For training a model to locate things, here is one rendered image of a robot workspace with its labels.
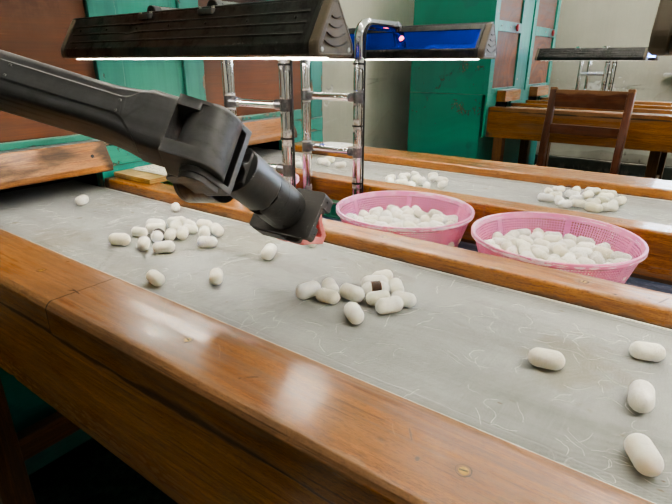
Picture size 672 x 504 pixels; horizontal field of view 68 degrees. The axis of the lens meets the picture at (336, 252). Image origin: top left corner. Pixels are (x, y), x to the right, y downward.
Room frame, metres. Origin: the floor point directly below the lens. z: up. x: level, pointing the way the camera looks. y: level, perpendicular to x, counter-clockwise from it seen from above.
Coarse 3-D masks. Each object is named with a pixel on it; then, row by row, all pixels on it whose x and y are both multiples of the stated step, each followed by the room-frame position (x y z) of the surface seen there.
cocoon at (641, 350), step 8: (632, 344) 0.46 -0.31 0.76; (640, 344) 0.45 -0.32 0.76; (648, 344) 0.45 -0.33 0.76; (656, 344) 0.45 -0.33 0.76; (632, 352) 0.45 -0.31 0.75; (640, 352) 0.45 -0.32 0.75; (648, 352) 0.44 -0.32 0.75; (656, 352) 0.44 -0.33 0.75; (664, 352) 0.44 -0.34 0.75; (648, 360) 0.45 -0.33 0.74; (656, 360) 0.44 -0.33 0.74
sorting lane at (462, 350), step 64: (128, 256) 0.75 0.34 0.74; (192, 256) 0.75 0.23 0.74; (256, 256) 0.75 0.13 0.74; (320, 256) 0.75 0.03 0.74; (256, 320) 0.54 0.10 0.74; (320, 320) 0.54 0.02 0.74; (384, 320) 0.54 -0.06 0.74; (448, 320) 0.54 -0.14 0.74; (512, 320) 0.54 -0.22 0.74; (576, 320) 0.54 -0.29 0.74; (384, 384) 0.41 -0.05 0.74; (448, 384) 0.41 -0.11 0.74; (512, 384) 0.41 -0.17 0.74; (576, 384) 0.41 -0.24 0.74; (576, 448) 0.32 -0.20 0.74
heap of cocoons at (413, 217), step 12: (348, 216) 0.97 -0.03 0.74; (360, 216) 1.00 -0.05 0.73; (372, 216) 0.96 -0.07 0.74; (384, 216) 0.96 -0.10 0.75; (396, 216) 0.98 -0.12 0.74; (408, 216) 0.97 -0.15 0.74; (420, 216) 1.00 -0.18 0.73; (432, 216) 0.98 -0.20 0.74; (444, 216) 0.97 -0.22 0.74; (456, 216) 0.97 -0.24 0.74
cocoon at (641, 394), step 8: (632, 384) 0.38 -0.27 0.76; (640, 384) 0.38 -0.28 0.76; (648, 384) 0.38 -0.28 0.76; (632, 392) 0.37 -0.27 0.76; (640, 392) 0.37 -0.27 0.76; (648, 392) 0.37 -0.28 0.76; (632, 400) 0.37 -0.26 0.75; (640, 400) 0.36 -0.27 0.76; (648, 400) 0.36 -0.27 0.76; (632, 408) 0.37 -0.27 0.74; (640, 408) 0.36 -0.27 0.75; (648, 408) 0.36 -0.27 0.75
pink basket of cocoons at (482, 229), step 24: (504, 216) 0.89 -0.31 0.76; (528, 216) 0.90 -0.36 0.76; (552, 216) 0.89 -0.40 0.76; (576, 216) 0.87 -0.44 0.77; (480, 240) 0.74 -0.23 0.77; (600, 240) 0.83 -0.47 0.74; (624, 240) 0.79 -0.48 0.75; (552, 264) 0.65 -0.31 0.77; (576, 264) 0.64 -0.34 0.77; (600, 264) 0.64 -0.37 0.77; (624, 264) 0.65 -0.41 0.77
